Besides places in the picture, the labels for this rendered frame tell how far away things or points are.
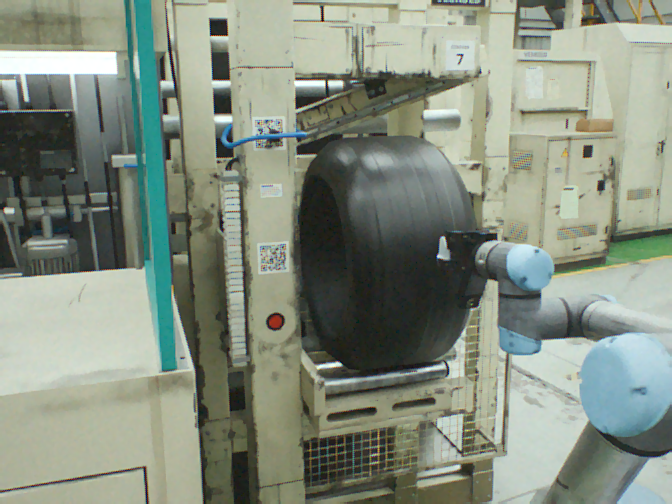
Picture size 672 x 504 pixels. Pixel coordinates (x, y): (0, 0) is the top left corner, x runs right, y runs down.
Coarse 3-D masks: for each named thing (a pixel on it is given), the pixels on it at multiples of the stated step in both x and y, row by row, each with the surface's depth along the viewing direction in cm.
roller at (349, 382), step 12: (444, 360) 172; (360, 372) 165; (372, 372) 165; (384, 372) 165; (396, 372) 166; (408, 372) 167; (420, 372) 168; (432, 372) 169; (444, 372) 170; (336, 384) 161; (348, 384) 162; (360, 384) 163; (372, 384) 164; (384, 384) 165; (396, 384) 167
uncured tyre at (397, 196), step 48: (336, 144) 163; (384, 144) 159; (432, 144) 164; (336, 192) 154; (384, 192) 147; (432, 192) 150; (336, 240) 200; (384, 240) 144; (432, 240) 147; (336, 288) 198; (384, 288) 145; (432, 288) 148; (336, 336) 163; (384, 336) 150; (432, 336) 155
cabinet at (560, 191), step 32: (512, 160) 608; (544, 160) 573; (576, 160) 590; (608, 160) 608; (512, 192) 613; (544, 192) 581; (576, 192) 598; (608, 192) 617; (512, 224) 618; (544, 224) 588; (576, 224) 606; (608, 224) 625; (576, 256) 615
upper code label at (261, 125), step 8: (256, 120) 149; (264, 120) 150; (272, 120) 150; (280, 120) 151; (256, 128) 150; (264, 128) 150; (272, 128) 151; (280, 128) 151; (256, 144) 150; (264, 144) 151; (272, 144) 151; (280, 144) 152
